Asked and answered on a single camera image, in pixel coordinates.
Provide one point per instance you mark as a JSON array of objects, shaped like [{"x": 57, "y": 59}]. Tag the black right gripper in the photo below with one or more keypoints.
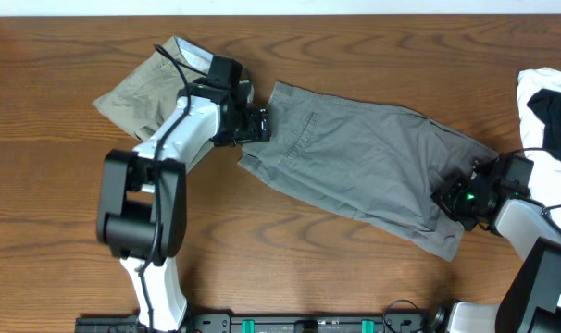
[{"x": 444, "y": 199}]

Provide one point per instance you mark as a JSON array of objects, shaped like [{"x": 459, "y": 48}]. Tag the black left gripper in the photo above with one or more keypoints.
[{"x": 259, "y": 129}]

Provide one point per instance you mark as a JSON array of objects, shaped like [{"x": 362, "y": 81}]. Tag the grey shorts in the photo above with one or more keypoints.
[{"x": 378, "y": 164}]

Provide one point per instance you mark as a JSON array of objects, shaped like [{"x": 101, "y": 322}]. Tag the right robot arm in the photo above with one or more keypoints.
[{"x": 496, "y": 197}]

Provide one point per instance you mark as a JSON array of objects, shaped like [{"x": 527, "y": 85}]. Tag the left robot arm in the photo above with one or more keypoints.
[{"x": 142, "y": 215}]

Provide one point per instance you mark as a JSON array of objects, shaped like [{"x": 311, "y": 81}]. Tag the folded khaki shorts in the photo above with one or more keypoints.
[{"x": 141, "y": 97}]

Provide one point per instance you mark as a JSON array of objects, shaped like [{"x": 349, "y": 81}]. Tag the black garment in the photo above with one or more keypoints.
[{"x": 546, "y": 106}]

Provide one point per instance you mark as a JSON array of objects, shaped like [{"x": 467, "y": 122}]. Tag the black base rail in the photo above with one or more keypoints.
[{"x": 400, "y": 316}]

